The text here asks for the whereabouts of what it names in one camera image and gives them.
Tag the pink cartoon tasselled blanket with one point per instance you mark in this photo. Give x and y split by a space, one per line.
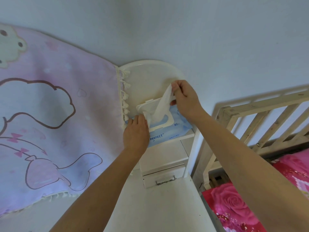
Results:
55 123

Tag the person's left hand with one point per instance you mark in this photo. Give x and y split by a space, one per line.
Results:
135 136

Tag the white drawer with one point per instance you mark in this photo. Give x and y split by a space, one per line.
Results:
164 176

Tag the person's right hand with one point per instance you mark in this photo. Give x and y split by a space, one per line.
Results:
187 101

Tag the blue wet wipes pack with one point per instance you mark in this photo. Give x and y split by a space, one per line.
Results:
169 131

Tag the person's left fingers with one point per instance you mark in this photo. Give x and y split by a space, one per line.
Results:
137 120

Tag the pale wooden bed frame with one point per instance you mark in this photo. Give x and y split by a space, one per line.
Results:
263 118

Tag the person's right thumb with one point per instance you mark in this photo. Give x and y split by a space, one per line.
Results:
173 102

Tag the pink rose bed sheet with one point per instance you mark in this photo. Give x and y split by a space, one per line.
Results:
231 207

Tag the white wet wipe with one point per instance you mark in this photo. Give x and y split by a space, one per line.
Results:
162 106

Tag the person's right forearm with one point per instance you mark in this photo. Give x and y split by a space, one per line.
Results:
246 171

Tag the person's left forearm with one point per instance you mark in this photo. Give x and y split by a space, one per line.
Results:
101 190

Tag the white shelf cabinet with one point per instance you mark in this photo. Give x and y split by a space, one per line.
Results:
166 205

